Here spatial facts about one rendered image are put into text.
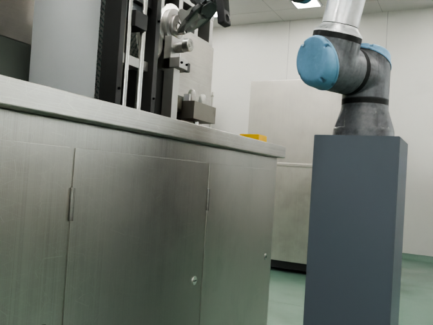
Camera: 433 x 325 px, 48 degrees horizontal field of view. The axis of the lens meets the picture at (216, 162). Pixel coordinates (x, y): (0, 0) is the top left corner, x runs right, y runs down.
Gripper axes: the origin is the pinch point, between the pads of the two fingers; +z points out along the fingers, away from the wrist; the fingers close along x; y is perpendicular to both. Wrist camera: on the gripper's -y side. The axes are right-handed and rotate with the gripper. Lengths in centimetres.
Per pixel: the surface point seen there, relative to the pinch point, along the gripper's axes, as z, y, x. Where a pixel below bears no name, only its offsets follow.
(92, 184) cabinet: 13, -51, 64
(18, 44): 35.1, 16.0, 31.1
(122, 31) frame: 1.4, -15.8, 41.9
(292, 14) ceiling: -17, 192, -430
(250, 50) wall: 53, 204, -451
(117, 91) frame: 10, -26, 42
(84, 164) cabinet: 11, -48, 66
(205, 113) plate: 14.8, -17.6, -18.4
